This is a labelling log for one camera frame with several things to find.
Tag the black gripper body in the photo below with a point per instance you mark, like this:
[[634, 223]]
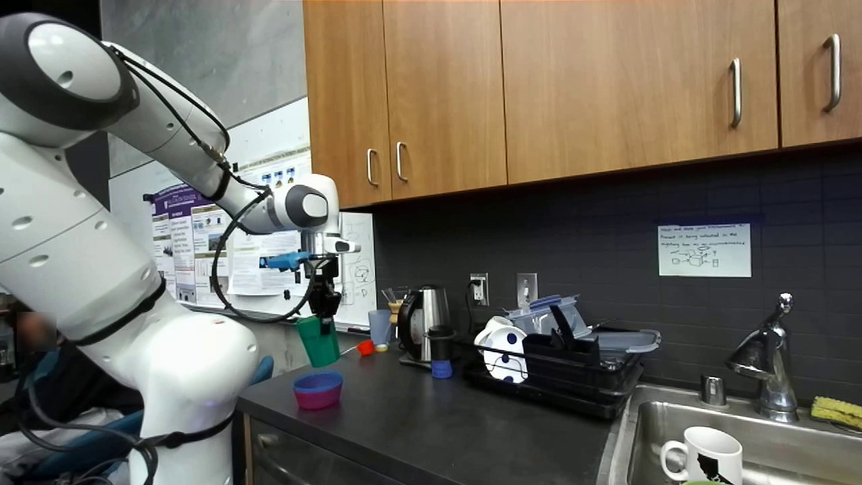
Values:
[[320, 291]]

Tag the green plastic cup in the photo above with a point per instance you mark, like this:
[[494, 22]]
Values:
[[319, 341]]

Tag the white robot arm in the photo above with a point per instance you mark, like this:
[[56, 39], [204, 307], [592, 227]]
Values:
[[74, 263]]

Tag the small red cup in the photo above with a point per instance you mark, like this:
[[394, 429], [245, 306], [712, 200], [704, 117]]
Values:
[[365, 349]]

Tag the blue bowl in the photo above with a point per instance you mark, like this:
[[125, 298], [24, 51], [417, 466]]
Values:
[[319, 392]]

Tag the small blue cup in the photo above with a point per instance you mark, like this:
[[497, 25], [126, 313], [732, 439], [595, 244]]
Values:
[[443, 369]]

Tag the translucent blue tumbler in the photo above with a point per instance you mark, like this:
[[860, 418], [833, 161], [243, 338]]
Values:
[[381, 329]]

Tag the silver electric kettle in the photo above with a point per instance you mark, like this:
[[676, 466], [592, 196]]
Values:
[[421, 313]]

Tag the white round dish in rack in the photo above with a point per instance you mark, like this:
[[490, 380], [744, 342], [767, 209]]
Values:
[[502, 351]]

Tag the black dish rack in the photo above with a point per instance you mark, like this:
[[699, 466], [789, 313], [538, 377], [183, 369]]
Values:
[[588, 375]]

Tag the white mug with black print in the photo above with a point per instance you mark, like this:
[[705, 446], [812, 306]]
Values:
[[704, 457]]

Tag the chrome sink faucet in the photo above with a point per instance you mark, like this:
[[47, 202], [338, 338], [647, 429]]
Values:
[[760, 356]]

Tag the stainless steel sink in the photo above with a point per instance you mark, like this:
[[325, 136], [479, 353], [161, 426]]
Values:
[[774, 454]]

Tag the yellow sponge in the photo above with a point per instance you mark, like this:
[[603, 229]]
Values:
[[835, 410]]

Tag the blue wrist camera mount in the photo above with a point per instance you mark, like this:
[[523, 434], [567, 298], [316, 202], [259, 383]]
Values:
[[285, 263]]

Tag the white posters on wall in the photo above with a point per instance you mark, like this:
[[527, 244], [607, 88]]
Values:
[[224, 244]]

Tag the wall power outlet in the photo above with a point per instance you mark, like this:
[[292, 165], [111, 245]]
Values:
[[479, 287]]

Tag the wooden wall cabinets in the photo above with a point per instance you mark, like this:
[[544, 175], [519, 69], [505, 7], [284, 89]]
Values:
[[421, 99]]

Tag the white wall sign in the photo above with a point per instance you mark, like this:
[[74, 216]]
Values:
[[704, 252]]

